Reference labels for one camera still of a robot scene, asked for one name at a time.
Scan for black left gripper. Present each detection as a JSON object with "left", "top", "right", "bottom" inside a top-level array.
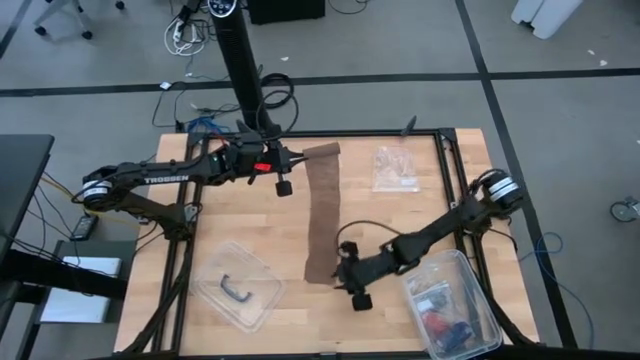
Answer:
[{"left": 214, "top": 141, "right": 309, "bottom": 198}]

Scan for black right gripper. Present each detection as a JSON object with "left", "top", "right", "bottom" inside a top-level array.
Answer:
[{"left": 333, "top": 242, "right": 396, "bottom": 312}]

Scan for brown elastic bandage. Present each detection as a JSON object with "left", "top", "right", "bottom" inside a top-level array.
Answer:
[{"left": 303, "top": 141, "right": 343, "bottom": 286}]

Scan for clear plastic storage bin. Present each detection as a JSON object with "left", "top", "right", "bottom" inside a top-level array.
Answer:
[{"left": 401, "top": 248, "right": 504, "bottom": 360}]

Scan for clear zip plastic bag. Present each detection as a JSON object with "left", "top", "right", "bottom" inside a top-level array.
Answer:
[{"left": 371, "top": 145, "right": 421, "bottom": 194}]

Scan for white label packet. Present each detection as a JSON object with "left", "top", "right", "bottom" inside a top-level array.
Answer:
[{"left": 413, "top": 295, "right": 437, "bottom": 315}]

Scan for red pouch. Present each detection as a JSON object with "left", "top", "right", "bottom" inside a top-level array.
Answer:
[{"left": 420, "top": 308, "right": 449, "bottom": 342}]

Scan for blue pouch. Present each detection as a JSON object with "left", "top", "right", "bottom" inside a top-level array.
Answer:
[{"left": 442, "top": 321, "right": 475, "bottom": 354}]

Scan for black floor box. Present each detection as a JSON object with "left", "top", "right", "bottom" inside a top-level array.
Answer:
[{"left": 247, "top": 0, "right": 326, "bottom": 26}]

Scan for black power adapter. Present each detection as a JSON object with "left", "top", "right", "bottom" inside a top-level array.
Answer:
[{"left": 69, "top": 213, "right": 100, "bottom": 242}]

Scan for gray office chair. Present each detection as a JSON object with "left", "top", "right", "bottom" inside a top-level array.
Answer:
[{"left": 33, "top": 0, "right": 126, "bottom": 41}]

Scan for white flat box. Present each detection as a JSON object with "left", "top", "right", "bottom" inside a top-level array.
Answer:
[{"left": 39, "top": 255, "right": 123, "bottom": 324}]

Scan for gray caster wheel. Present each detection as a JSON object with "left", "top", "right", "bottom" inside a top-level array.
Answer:
[{"left": 609, "top": 196, "right": 640, "bottom": 224}]

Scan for black desk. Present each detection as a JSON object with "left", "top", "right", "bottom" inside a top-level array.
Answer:
[{"left": 0, "top": 133, "right": 129, "bottom": 360}]

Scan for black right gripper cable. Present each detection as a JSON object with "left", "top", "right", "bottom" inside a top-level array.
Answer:
[{"left": 335, "top": 220, "right": 404, "bottom": 251}]

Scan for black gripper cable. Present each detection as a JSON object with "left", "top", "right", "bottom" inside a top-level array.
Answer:
[
  {"left": 335, "top": 220, "right": 404, "bottom": 251},
  {"left": 255, "top": 88, "right": 300, "bottom": 141}
]

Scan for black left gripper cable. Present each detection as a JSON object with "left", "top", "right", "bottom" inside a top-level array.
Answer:
[{"left": 255, "top": 88, "right": 300, "bottom": 141}]

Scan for coiled black floor cable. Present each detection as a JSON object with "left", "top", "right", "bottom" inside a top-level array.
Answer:
[{"left": 259, "top": 72, "right": 296, "bottom": 110}]

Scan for blue cable bundle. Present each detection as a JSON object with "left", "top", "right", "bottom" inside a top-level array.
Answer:
[{"left": 187, "top": 115, "right": 231, "bottom": 135}]

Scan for clear plastic lid black handle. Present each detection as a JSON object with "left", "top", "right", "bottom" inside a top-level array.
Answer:
[{"left": 189, "top": 239, "right": 287, "bottom": 335}]

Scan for black thin floor cable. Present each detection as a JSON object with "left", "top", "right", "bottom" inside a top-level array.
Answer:
[{"left": 152, "top": 82, "right": 241, "bottom": 129}]

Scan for white power strip cables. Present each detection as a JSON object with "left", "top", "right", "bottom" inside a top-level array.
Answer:
[{"left": 163, "top": 17, "right": 209, "bottom": 57}]

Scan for blue floor cable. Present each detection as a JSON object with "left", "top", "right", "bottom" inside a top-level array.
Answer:
[{"left": 519, "top": 231, "right": 596, "bottom": 351}]

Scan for yellow floor cable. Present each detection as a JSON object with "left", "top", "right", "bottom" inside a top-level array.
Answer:
[{"left": 39, "top": 174, "right": 141, "bottom": 231}]

